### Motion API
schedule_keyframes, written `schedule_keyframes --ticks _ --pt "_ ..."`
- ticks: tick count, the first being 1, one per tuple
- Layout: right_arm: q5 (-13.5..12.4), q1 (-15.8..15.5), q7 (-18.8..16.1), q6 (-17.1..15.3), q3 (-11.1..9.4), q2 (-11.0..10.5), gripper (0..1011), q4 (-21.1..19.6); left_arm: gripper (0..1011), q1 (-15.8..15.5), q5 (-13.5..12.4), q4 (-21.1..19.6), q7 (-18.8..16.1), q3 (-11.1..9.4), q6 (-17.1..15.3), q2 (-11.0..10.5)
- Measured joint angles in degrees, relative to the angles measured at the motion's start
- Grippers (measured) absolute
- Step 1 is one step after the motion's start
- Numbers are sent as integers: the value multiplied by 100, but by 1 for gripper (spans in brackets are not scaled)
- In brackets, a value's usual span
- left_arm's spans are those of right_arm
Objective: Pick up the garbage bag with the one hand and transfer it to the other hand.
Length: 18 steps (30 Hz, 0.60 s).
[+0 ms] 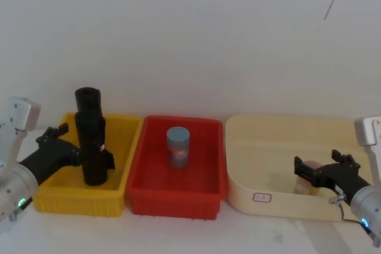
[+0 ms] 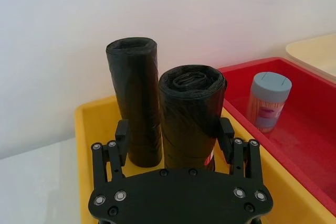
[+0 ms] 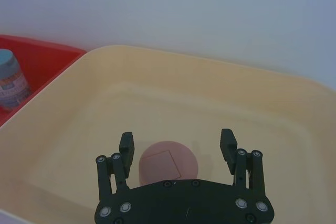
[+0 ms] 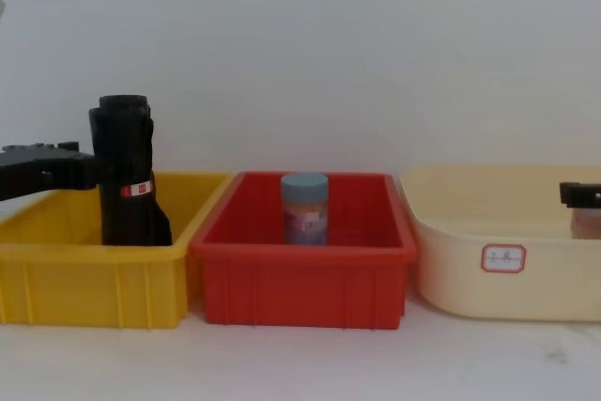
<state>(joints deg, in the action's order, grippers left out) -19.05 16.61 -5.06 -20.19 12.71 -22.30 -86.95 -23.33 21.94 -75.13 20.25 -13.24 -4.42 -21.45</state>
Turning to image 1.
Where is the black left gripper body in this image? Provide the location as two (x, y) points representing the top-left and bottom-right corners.
(19, 139), (82, 188)

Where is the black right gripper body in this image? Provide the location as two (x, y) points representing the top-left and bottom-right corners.
(319, 162), (372, 205)

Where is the jar with pink lid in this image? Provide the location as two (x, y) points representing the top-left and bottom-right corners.
(293, 160), (324, 197)

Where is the tall black cylindrical bottle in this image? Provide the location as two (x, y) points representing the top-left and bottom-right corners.
(74, 86), (108, 186)

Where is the yellow plastic bin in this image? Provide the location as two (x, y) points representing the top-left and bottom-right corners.
(32, 112), (143, 218)

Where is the white label with red border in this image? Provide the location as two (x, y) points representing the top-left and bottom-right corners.
(252, 192), (273, 205)

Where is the cream plastic tub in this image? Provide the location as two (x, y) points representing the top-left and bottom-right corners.
(225, 114), (373, 222)

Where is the jar with blue lid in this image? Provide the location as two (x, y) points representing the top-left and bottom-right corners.
(166, 126), (191, 169)

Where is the red plastic bin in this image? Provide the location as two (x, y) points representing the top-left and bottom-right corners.
(125, 115), (224, 221)

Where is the thin dark gripper cable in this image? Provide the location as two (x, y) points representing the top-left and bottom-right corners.
(328, 193), (367, 225)

